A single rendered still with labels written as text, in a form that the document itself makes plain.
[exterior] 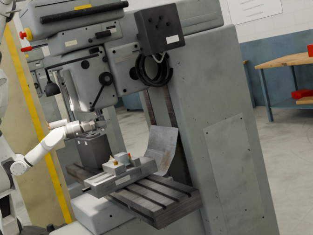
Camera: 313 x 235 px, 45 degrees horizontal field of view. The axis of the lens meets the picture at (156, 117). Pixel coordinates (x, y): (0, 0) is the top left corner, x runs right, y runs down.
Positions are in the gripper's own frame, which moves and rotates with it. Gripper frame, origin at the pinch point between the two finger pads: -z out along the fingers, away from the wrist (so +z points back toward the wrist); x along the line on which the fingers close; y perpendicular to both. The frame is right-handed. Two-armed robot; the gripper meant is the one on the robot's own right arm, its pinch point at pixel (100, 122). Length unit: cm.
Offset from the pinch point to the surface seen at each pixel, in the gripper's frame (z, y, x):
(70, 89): 10.3, -21.7, -6.1
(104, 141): 1.9, 16.1, 26.4
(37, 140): 66, 26, 159
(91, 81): -1.5, -22.8, -10.1
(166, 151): -31.3, 26.5, 4.0
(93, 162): 11.8, 26.6, 25.3
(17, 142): 83, 22, 152
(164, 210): -17, 32, -60
